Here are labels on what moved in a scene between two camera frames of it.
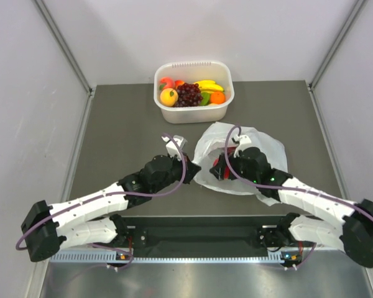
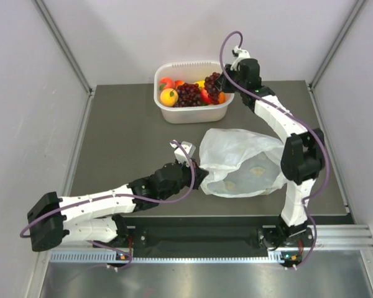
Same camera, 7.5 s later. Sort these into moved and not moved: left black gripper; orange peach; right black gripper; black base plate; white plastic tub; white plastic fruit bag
Moved: white plastic fruit bag; left black gripper; right black gripper
Not moved: black base plate; orange peach; white plastic tub
